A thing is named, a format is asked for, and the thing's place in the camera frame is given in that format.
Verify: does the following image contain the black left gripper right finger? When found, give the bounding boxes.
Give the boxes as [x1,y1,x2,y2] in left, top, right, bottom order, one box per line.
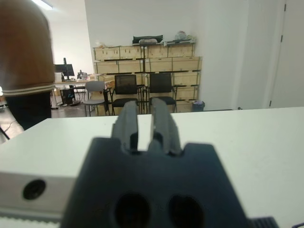
[147,97,183,155]

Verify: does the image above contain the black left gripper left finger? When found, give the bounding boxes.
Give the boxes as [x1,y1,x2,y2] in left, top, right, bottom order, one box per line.
[111,101,139,153]

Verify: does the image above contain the wooden shipping crate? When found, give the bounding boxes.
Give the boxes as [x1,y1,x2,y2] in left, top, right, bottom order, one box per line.
[94,60,119,74]
[172,71,201,86]
[172,56,203,72]
[93,47,121,60]
[167,43,196,58]
[144,58,173,73]
[119,45,146,59]
[146,44,170,58]
[117,59,146,73]
[175,86,200,101]
[177,100,193,113]

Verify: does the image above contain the blue waste bin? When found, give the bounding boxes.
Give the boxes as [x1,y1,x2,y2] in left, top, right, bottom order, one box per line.
[191,100,206,113]

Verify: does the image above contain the black mesh chair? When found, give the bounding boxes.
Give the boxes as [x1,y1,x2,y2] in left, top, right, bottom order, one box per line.
[146,72,178,113]
[111,74,145,116]

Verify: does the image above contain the grey plastic chair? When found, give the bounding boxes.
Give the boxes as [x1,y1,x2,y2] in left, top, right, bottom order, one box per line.
[83,81,107,117]

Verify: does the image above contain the black computer tower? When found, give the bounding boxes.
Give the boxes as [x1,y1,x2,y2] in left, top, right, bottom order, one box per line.
[60,88,76,105]

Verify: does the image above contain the small grey desk gadget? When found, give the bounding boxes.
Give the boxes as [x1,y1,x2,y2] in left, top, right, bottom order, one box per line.
[76,69,89,80]

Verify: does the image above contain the wooden top desk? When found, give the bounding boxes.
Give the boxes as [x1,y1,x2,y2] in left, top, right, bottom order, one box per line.
[54,79,107,107]

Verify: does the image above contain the black computer monitor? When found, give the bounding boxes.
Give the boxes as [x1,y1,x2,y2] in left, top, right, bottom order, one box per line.
[54,57,74,81]

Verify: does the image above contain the black fabric bag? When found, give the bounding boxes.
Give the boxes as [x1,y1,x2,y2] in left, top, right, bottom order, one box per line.
[132,35,164,45]

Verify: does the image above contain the pile of plastic bags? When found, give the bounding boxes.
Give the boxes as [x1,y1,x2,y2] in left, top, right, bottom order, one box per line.
[175,30,198,41]

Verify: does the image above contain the person in brown sweater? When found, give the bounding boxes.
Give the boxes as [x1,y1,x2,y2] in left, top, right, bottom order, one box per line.
[0,0,56,131]

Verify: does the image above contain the white door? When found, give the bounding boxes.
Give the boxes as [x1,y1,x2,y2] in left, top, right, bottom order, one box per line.
[269,0,304,109]

